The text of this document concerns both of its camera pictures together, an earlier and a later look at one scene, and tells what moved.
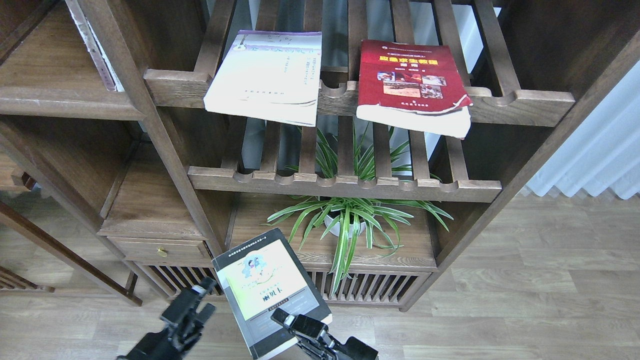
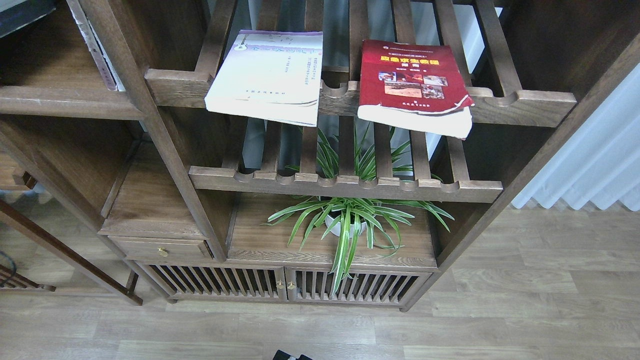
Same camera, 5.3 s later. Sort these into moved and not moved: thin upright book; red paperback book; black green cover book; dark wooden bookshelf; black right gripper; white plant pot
Moved: black right gripper; black green cover book
Not moved: thin upright book; red paperback book; white plant pot; dark wooden bookshelf
